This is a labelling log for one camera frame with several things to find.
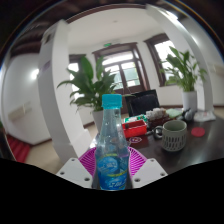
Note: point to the potted leafy plant white pot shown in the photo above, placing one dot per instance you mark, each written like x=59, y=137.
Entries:
x=91, y=86
x=189, y=100

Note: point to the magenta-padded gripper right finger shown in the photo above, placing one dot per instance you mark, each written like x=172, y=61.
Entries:
x=150, y=171

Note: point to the red plastic box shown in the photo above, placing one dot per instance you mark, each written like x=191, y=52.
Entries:
x=135, y=129

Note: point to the light green folded cloth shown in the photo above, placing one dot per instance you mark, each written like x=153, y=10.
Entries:
x=174, y=113

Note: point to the round pink printed sticker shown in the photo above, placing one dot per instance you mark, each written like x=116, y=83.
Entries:
x=135, y=140

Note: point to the red carpeted staircase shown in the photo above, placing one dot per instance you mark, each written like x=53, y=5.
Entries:
x=20, y=148

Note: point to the grey patterned ceramic mug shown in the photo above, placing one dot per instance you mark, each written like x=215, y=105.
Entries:
x=174, y=136

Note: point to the clear blue-capped water bottle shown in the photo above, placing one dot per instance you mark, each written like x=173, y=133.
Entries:
x=112, y=160

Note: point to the brown framed window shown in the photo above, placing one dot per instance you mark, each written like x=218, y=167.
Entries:
x=73, y=68
x=163, y=50

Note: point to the green flat box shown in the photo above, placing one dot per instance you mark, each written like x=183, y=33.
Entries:
x=135, y=118

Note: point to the green exit sign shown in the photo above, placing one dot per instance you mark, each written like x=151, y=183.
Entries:
x=107, y=44

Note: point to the flat round red coaster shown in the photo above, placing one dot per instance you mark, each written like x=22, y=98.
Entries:
x=198, y=132

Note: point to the black office chair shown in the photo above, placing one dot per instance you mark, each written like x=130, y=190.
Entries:
x=145, y=101

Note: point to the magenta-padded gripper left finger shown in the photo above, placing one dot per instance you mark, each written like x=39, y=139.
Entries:
x=73, y=173

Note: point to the white printed paper leaflet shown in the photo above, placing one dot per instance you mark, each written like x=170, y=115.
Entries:
x=205, y=116

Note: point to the dark tray of small jars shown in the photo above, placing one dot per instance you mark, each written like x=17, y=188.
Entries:
x=157, y=117

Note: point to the brown wooden double door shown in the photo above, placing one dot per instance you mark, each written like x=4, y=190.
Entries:
x=128, y=71

